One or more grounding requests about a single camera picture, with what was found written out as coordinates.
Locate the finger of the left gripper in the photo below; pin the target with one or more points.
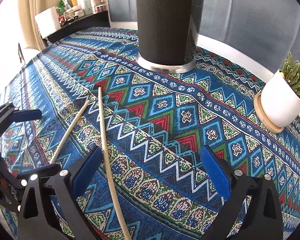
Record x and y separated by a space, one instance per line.
26 115
43 171

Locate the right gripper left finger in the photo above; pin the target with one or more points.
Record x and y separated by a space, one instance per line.
37 219

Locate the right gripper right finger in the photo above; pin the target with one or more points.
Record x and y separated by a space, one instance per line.
263 219

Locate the wooden chopstick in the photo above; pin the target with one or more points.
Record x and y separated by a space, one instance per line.
68 131
107 165

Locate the white paper roll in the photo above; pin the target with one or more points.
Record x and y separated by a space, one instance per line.
47 22

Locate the patterned blue tablecloth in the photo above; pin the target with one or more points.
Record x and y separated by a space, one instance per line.
156 126

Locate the round wooden coaster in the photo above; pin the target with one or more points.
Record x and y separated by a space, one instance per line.
262 116

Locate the beige curtain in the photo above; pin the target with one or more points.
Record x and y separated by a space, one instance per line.
28 9

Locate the black side shelf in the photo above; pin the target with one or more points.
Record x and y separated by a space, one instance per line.
100 19

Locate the succulent in white pot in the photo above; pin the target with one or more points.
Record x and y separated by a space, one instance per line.
280 97

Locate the pale green bottle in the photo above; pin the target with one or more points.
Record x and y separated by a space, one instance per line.
87 8

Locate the pink glass jar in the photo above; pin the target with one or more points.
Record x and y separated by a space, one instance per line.
99 6

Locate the black cylindrical utensil holder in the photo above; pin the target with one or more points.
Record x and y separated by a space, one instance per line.
168 32

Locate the grey upholstered sofa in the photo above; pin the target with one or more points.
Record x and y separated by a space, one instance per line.
264 30

